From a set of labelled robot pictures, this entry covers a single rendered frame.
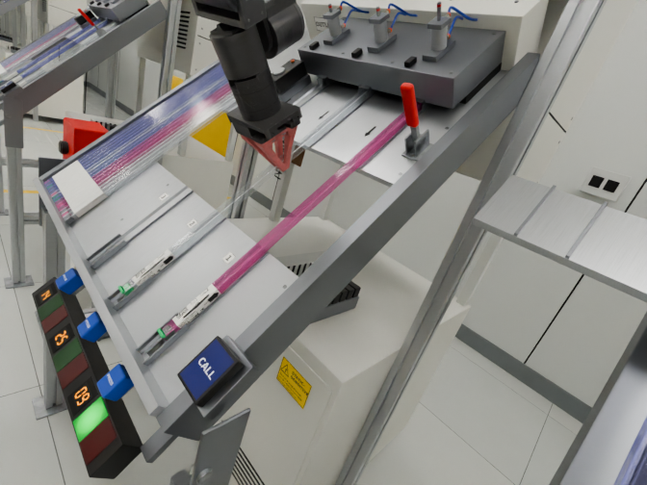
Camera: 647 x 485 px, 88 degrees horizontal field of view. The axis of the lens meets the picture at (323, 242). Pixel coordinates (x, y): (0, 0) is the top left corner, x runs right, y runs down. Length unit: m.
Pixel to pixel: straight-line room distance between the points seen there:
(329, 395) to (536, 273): 1.65
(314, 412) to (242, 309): 0.36
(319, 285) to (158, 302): 0.22
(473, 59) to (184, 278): 0.50
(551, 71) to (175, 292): 0.64
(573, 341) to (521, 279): 0.38
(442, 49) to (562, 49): 0.19
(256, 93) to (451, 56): 0.29
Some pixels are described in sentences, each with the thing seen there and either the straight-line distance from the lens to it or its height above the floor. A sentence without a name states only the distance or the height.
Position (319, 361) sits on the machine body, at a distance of 0.66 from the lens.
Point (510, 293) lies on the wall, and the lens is 2.19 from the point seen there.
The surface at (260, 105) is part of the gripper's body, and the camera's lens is 0.48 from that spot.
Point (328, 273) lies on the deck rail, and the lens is 0.39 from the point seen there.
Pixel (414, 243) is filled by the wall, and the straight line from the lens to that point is 2.35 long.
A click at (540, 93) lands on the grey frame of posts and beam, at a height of 1.16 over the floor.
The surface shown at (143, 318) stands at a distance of 0.49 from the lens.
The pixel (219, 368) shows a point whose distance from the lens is 0.34.
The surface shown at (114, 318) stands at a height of 0.73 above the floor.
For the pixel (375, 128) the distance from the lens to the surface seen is 0.57.
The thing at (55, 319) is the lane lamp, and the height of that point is 0.66.
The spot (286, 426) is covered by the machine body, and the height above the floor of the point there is 0.42.
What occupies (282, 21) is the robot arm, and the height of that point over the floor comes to 1.12.
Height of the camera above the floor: 1.04
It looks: 21 degrees down
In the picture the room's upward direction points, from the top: 18 degrees clockwise
